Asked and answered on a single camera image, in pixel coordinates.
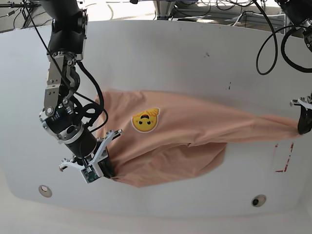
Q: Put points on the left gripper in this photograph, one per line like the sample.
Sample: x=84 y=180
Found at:
x=305 y=120

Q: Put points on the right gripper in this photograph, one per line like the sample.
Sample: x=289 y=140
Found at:
x=88 y=151

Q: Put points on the peach pink T-shirt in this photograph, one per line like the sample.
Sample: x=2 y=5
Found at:
x=169 y=137

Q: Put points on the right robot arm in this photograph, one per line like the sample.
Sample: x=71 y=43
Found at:
x=63 y=116

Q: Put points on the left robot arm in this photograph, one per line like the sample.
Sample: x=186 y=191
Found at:
x=299 y=13

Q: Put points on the red tape rectangle marking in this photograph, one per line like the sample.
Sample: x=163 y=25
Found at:
x=282 y=156

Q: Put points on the left round table grommet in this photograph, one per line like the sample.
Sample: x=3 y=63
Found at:
x=45 y=191

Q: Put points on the round table grommet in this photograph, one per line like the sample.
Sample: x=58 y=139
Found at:
x=258 y=200
x=45 y=191

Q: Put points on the right round table grommet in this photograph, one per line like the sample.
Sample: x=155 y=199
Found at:
x=258 y=200

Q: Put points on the black tripod stand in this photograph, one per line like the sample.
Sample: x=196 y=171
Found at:
x=14 y=15

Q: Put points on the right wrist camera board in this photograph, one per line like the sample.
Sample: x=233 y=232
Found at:
x=89 y=174

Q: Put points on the grey metal centre post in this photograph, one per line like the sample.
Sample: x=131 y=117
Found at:
x=163 y=8

